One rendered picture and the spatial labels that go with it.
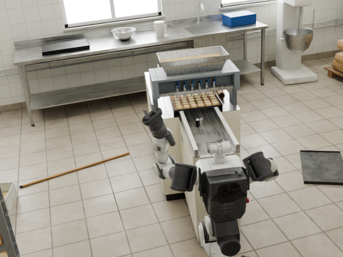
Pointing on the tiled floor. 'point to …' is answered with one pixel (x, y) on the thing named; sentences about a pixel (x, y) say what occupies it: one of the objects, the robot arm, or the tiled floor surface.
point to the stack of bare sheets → (322, 167)
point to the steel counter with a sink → (101, 38)
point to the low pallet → (333, 72)
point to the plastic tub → (8, 194)
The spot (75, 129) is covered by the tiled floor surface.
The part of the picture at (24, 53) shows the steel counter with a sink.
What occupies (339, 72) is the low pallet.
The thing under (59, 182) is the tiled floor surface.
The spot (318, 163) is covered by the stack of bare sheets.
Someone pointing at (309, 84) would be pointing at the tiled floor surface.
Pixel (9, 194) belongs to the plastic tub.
